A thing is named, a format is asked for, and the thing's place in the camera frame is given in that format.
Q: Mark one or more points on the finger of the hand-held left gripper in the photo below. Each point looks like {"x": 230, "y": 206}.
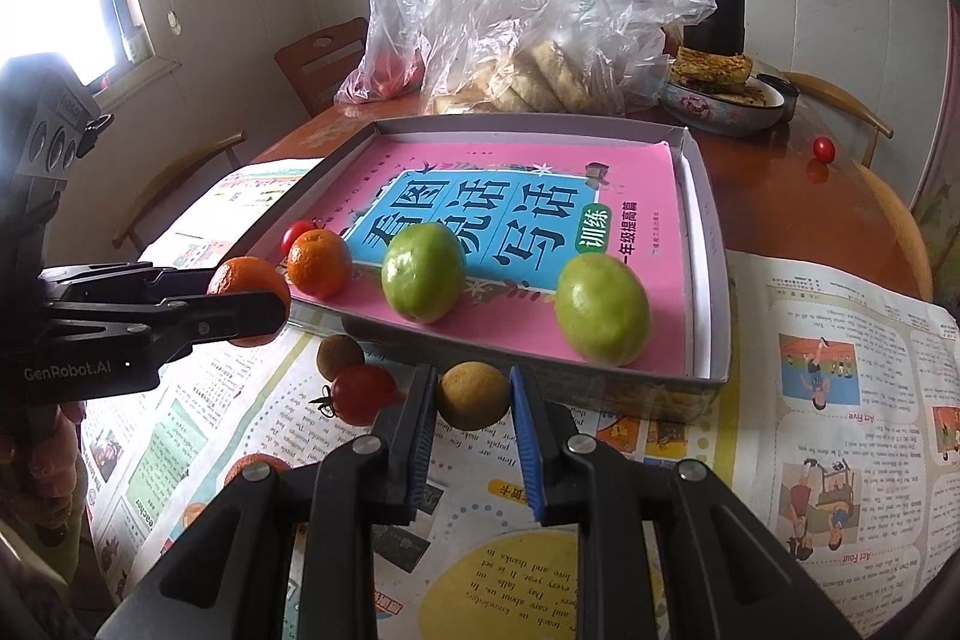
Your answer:
{"x": 225, "y": 317}
{"x": 135, "y": 281}

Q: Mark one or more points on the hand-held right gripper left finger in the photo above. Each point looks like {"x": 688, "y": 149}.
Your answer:
{"x": 416, "y": 445}

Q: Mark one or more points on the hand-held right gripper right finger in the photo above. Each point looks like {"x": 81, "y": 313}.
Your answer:
{"x": 529, "y": 445}

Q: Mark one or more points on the small orange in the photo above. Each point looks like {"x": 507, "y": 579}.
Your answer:
{"x": 240, "y": 276}
{"x": 266, "y": 458}

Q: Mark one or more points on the brown longan fruit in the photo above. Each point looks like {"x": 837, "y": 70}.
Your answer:
{"x": 472, "y": 394}
{"x": 340, "y": 356}

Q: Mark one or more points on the large orange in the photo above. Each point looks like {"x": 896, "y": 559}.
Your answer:
{"x": 319, "y": 263}

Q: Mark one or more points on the green round fruit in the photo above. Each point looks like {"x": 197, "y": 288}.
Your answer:
{"x": 422, "y": 272}
{"x": 604, "y": 310}

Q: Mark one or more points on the grey cardboard box tray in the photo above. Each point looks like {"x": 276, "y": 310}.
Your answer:
{"x": 705, "y": 280}

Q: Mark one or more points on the person's left forearm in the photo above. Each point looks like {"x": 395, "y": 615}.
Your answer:
{"x": 60, "y": 460}

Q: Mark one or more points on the pile of red fruits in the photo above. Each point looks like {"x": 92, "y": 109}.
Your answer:
{"x": 386, "y": 74}

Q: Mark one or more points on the red cherry tomato with stem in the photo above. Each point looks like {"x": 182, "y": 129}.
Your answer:
{"x": 364, "y": 394}

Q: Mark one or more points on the folded newspaper sheet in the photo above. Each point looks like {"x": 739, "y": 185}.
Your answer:
{"x": 225, "y": 197}

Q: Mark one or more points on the pink book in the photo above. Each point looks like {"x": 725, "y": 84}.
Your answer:
{"x": 510, "y": 190}

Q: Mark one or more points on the wooden chair back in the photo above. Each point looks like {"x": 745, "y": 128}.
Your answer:
{"x": 322, "y": 63}

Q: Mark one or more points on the large colourful newspaper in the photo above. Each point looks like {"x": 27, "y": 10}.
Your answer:
{"x": 825, "y": 325}

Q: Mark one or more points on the stack of flatbreads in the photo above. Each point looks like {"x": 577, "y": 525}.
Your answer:
{"x": 540, "y": 81}

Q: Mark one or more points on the floral enamel bowl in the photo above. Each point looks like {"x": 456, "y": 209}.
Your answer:
{"x": 720, "y": 115}

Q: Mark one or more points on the browned pancakes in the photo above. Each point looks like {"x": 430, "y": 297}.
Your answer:
{"x": 709, "y": 66}

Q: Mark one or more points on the small dark cup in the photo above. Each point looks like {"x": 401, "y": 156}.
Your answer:
{"x": 784, "y": 96}

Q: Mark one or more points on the cartoon print cloth wardrobe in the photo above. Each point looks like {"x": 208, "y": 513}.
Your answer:
{"x": 937, "y": 205}

